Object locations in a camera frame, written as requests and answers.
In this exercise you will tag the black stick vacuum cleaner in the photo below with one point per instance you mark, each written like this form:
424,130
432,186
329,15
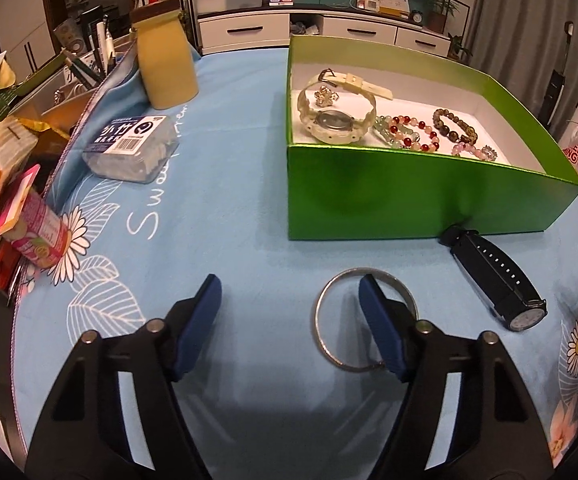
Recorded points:
556,85

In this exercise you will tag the yellow bottle with brown lid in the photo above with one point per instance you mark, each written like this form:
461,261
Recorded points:
166,60

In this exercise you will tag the small floor potted plant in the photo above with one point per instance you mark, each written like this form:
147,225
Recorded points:
458,49

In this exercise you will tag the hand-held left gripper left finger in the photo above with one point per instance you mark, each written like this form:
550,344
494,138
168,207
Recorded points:
204,310

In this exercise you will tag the small black alarm clock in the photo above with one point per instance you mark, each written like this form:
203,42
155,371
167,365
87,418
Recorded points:
417,17

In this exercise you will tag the silver bangle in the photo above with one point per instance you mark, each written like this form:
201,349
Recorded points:
317,317

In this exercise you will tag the grey curtain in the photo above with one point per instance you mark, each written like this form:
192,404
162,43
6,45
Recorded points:
509,0

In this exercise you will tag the blue floral tablecloth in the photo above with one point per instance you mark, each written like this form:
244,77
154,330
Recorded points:
229,240

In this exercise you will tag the white marker pen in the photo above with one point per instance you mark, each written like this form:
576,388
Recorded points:
105,45

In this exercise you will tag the clear cotton swab box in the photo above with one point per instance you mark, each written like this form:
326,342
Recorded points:
129,150

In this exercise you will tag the white wrist watch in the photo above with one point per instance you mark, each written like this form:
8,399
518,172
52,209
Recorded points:
336,121

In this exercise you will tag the potted plant in brown pot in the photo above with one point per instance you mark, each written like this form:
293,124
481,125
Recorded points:
438,22

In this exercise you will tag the green cardboard box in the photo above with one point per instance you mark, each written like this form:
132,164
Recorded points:
369,190

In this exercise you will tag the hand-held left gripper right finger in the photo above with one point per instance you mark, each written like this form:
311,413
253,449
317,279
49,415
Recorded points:
376,320

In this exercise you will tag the pink drink carton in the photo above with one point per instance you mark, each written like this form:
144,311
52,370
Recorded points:
39,230

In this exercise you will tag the white television cabinet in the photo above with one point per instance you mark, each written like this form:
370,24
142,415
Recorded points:
244,30

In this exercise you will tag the white desk calendar card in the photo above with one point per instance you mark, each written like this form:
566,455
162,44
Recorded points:
393,5

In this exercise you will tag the black wrist watch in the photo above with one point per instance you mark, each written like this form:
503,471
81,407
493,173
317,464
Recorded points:
494,275

